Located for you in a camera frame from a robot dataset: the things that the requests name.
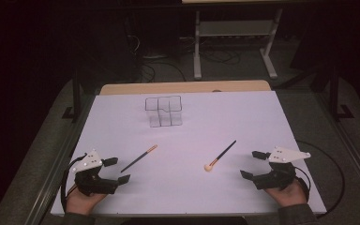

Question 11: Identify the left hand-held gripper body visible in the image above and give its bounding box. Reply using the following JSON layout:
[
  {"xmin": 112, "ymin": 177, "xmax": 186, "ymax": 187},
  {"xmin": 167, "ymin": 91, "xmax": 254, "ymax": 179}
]
[{"xmin": 71, "ymin": 148, "xmax": 120, "ymax": 197}]

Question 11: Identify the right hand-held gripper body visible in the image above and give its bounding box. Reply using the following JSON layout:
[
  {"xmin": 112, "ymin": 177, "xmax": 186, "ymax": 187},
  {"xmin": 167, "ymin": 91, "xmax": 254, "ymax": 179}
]
[{"xmin": 252, "ymin": 145, "xmax": 312, "ymax": 191}]

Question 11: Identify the thin brush with orange ferrule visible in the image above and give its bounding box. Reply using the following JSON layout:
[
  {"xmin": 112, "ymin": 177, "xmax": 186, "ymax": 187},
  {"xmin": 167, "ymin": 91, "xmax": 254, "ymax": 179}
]
[{"xmin": 120, "ymin": 143, "xmax": 158, "ymax": 173}]

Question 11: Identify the brush with round beige tip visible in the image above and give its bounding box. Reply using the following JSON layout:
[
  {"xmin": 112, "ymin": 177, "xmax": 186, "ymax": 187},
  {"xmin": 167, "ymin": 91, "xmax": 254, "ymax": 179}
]
[{"xmin": 203, "ymin": 140, "xmax": 237, "ymax": 173}]

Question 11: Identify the clear acrylic brush holder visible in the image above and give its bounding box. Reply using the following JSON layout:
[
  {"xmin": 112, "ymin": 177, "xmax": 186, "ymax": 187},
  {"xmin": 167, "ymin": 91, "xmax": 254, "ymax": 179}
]
[{"xmin": 144, "ymin": 95, "xmax": 183, "ymax": 128}]

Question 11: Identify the person's left hand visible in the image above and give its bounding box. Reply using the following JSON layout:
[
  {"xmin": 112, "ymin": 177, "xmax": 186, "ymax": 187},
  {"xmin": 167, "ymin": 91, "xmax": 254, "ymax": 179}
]
[{"xmin": 65, "ymin": 187, "xmax": 108, "ymax": 217}]

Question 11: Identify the person's right hand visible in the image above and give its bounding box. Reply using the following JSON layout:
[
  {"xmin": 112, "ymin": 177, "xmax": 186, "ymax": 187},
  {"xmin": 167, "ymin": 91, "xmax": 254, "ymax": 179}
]
[{"xmin": 263, "ymin": 179, "xmax": 308, "ymax": 208}]

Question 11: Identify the white table cover board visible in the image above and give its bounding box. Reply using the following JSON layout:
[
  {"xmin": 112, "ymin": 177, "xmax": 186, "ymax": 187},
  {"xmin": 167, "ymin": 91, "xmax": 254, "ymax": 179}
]
[{"xmin": 50, "ymin": 90, "xmax": 327, "ymax": 218}]

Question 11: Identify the black metal stand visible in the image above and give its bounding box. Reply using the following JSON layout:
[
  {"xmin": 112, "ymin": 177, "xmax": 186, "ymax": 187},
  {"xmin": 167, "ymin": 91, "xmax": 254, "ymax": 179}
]
[
  {"xmin": 327, "ymin": 67, "xmax": 354, "ymax": 121},
  {"xmin": 63, "ymin": 69, "xmax": 83, "ymax": 121}
]

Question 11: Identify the white metal stand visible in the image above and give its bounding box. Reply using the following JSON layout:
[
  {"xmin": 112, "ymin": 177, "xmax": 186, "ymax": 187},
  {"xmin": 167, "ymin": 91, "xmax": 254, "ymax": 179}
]
[{"xmin": 181, "ymin": 0, "xmax": 310, "ymax": 81}]

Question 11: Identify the left hand-held gripper cable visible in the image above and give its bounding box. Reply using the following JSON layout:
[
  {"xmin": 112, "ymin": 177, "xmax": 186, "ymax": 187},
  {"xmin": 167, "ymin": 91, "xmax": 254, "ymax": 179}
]
[{"xmin": 60, "ymin": 152, "xmax": 88, "ymax": 214}]

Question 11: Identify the hand-held gripper cable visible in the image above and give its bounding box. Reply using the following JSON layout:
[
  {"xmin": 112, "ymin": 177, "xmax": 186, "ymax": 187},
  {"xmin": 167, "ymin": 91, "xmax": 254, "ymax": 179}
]
[
  {"xmin": 293, "ymin": 140, "xmax": 346, "ymax": 218},
  {"xmin": 60, "ymin": 152, "xmax": 88, "ymax": 214}
]

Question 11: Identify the aluminium frame rail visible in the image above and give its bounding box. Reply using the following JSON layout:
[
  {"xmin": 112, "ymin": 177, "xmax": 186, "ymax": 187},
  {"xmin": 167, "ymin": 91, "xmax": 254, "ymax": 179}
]
[
  {"xmin": 24, "ymin": 97, "xmax": 95, "ymax": 225},
  {"xmin": 317, "ymin": 93, "xmax": 360, "ymax": 201}
]

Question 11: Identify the right hand-held gripper cable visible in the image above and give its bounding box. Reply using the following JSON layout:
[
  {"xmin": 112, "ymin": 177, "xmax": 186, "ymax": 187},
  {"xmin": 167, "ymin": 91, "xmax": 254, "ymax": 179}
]
[{"xmin": 293, "ymin": 140, "xmax": 346, "ymax": 218}]

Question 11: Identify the black floor cable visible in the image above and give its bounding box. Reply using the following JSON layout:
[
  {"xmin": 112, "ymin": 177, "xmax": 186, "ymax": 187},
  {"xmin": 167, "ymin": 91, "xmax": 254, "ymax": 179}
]
[
  {"xmin": 139, "ymin": 55, "xmax": 187, "ymax": 83},
  {"xmin": 200, "ymin": 48, "xmax": 242, "ymax": 66}
]

